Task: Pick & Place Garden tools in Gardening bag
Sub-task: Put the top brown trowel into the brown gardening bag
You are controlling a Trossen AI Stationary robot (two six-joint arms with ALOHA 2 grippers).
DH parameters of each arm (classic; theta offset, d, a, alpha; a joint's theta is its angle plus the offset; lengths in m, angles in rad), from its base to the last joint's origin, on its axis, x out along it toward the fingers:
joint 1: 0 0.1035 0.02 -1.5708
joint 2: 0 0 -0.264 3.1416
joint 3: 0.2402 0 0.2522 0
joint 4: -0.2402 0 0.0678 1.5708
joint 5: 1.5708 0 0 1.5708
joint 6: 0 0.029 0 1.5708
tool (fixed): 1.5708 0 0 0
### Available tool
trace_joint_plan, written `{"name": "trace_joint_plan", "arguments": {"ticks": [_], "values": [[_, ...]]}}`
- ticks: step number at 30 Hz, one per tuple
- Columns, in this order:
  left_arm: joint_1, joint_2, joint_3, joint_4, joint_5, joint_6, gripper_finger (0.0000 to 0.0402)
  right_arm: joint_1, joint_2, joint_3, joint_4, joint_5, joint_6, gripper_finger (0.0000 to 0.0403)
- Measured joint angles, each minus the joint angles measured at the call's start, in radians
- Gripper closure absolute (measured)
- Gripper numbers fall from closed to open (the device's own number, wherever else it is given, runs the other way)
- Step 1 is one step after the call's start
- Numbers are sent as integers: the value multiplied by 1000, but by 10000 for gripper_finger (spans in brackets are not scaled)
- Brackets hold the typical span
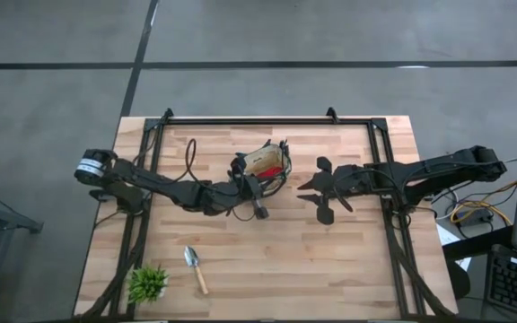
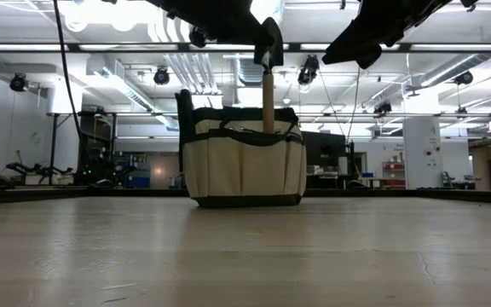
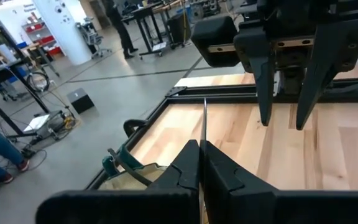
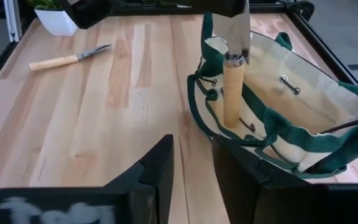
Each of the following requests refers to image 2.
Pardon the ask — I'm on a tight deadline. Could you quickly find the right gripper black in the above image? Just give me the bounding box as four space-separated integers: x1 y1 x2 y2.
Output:
321 0 456 71

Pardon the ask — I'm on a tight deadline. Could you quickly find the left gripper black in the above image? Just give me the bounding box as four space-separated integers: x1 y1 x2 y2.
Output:
144 0 273 48

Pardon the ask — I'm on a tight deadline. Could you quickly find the steel trowel wooden handle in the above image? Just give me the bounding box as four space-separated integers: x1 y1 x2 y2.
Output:
253 16 286 135

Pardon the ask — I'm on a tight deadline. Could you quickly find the beige green-trimmed gardening bag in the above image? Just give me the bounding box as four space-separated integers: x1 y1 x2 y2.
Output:
175 88 309 210

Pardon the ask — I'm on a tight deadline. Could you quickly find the black ceiling spotlight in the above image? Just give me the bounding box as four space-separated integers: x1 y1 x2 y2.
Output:
153 67 171 86
9 72 30 93
453 69 475 86
297 55 321 86

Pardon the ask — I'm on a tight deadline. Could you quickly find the black monitor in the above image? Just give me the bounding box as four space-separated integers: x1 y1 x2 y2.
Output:
300 130 349 178

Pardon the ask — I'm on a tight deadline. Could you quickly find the white square pillar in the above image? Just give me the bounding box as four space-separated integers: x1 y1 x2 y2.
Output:
401 116 445 191

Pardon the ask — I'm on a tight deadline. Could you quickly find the red shelf unit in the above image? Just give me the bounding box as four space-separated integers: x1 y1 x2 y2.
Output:
382 160 407 188

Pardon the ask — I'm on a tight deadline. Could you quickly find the blue storage bin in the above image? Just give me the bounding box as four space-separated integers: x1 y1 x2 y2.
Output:
122 167 152 189

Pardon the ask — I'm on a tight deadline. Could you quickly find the dark shelf rack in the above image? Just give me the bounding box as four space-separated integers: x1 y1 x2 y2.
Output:
76 109 119 187

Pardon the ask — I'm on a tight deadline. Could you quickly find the black hanging cable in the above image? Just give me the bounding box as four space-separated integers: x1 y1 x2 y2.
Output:
52 0 86 151

